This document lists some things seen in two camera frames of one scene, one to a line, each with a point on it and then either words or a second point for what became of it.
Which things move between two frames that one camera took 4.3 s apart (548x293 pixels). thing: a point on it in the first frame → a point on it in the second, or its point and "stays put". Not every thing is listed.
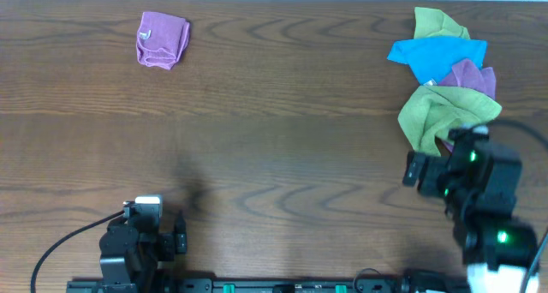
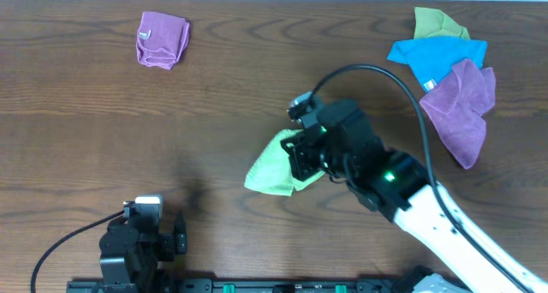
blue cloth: x=431 y=58 stays put
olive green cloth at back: x=435 y=23 stays put
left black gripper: x=176 y=241 stays put
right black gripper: x=433 y=166 → x=298 y=154
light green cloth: x=431 y=112 → x=271 y=171
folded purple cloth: x=161 y=39 stays put
